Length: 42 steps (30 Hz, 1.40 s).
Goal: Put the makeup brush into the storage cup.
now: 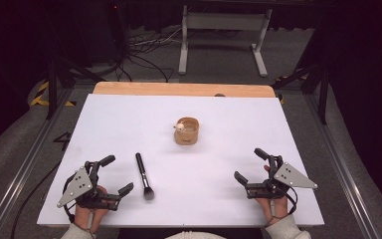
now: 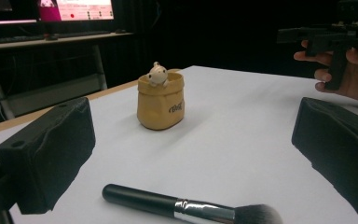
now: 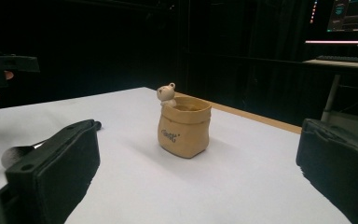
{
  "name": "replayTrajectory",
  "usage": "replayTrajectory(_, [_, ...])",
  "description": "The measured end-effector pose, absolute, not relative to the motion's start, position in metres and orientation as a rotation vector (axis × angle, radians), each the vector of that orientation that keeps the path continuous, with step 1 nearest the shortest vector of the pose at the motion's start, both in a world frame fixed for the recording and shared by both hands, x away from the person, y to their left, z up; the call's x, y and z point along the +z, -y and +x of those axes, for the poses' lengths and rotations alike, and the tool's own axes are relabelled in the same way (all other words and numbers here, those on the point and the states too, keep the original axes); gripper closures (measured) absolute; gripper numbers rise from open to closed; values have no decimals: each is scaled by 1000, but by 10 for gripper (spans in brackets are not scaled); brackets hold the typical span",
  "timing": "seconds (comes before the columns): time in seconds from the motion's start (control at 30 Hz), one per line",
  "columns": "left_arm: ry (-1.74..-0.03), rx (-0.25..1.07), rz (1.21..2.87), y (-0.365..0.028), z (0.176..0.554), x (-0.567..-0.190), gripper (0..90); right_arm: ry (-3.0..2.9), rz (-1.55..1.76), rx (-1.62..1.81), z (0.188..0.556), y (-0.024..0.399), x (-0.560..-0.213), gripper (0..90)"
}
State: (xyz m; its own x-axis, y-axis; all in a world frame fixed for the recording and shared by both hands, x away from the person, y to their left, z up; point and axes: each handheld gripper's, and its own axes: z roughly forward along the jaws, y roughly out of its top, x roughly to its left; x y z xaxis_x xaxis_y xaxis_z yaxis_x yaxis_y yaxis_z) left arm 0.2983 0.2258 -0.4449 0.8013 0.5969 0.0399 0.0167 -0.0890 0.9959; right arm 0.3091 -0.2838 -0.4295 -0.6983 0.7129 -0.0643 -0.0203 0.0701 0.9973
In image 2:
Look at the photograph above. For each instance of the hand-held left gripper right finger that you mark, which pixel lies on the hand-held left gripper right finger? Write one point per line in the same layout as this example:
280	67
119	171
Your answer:
338	146

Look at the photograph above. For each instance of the black makeup brush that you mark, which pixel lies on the black makeup brush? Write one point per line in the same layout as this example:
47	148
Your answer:
180	205

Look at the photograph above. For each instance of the black keyboard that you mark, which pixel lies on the black keyboard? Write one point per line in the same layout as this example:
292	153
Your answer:
40	35

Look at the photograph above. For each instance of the wooden desk with metal legs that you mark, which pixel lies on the wooden desk with metal legs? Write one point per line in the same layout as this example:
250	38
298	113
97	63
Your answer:
43	77

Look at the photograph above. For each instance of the black computer mouse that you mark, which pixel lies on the black computer mouse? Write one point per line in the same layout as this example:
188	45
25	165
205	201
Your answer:
120	30

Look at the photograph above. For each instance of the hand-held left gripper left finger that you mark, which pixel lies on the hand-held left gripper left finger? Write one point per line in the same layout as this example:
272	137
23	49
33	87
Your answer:
48	155

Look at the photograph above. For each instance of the dark computer monitor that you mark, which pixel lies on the dark computer monitor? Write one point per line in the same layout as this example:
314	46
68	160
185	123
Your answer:
0	11

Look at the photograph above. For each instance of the yellow bag-shaped holder with figurine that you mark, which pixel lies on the yellow bag-shaped holder with figurine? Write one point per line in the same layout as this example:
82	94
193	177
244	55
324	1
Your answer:
161	98

